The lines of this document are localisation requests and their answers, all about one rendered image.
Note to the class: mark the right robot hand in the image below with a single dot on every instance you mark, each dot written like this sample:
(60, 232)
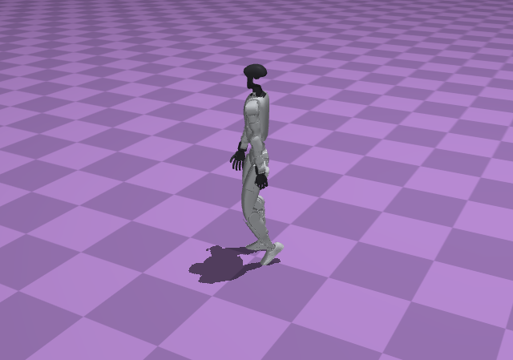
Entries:
(238, 156)

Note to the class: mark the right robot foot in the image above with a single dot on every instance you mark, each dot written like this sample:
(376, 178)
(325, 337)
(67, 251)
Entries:
(256, 246)

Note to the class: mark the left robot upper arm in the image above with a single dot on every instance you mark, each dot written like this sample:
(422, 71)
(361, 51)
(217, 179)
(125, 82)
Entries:
(252, 111)

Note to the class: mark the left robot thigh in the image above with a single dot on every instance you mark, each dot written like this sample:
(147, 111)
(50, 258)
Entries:
(250, 191)

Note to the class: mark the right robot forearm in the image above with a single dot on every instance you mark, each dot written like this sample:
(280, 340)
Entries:
(244, 141)

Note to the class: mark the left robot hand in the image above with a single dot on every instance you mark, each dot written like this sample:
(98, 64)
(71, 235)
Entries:
(261, 179)

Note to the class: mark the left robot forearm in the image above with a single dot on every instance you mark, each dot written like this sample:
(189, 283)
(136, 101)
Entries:
(257, 149)

